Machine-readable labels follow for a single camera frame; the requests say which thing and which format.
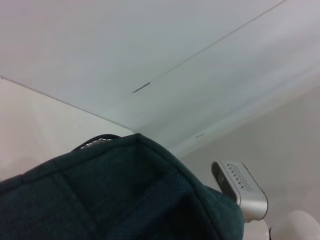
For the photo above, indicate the dark teal insulated lunch bag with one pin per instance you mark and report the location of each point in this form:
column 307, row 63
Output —
column 75, row 200

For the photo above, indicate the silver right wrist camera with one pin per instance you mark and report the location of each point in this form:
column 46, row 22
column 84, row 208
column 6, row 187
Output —
column 250, row 197

